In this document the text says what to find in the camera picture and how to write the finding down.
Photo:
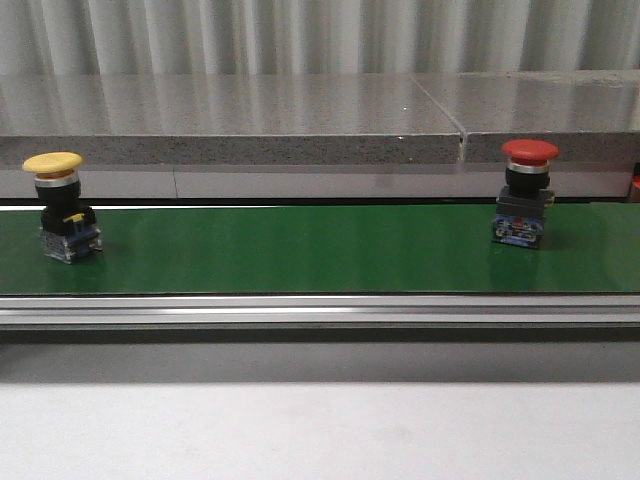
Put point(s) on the grey speckled stone slab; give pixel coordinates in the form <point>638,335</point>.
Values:
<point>214,120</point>
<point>591,116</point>

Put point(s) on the white panel under slab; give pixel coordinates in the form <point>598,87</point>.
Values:
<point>164,182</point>

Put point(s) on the grey speckled stone slab right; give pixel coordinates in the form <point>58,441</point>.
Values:
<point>591,116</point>

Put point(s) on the green conveyor belt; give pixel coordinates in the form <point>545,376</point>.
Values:
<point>375,249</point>

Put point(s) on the grey speckled stone slab left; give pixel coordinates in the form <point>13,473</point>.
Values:
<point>214,120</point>

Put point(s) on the aluminium conveyor side rail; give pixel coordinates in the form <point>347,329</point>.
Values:
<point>317,311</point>

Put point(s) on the red plastic tray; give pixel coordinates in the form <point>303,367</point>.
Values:
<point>633,195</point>

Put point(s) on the white corrugated curtain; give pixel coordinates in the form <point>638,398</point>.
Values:
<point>288,37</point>

